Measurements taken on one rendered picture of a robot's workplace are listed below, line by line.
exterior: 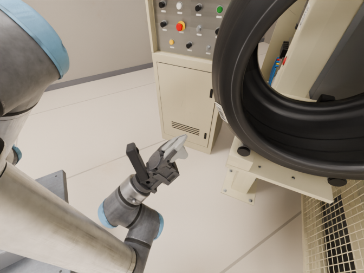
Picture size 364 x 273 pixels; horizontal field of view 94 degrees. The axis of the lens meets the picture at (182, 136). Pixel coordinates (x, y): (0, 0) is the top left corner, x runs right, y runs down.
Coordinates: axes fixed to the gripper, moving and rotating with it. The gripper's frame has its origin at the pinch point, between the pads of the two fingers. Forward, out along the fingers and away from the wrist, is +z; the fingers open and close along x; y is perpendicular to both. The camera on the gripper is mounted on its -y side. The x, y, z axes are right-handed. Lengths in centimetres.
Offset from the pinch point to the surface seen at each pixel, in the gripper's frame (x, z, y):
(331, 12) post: -10, 60, 10
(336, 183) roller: 15.2, 23.3, 40.6
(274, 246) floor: -12, -16, 118
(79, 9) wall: -241, -7, -103
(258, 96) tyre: -16.3, 30.1, 19.7
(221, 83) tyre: 3.7, 17.2, -5.0
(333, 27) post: -9, 59, 15
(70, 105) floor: -208, -105, -42
